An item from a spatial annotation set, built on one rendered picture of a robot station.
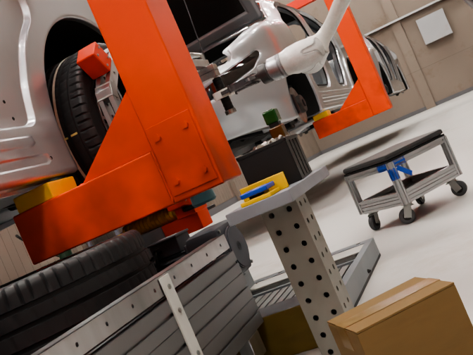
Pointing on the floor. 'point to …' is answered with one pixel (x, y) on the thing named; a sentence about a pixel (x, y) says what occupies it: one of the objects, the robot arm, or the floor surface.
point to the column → (309, 268)
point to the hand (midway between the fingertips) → (223, 94)
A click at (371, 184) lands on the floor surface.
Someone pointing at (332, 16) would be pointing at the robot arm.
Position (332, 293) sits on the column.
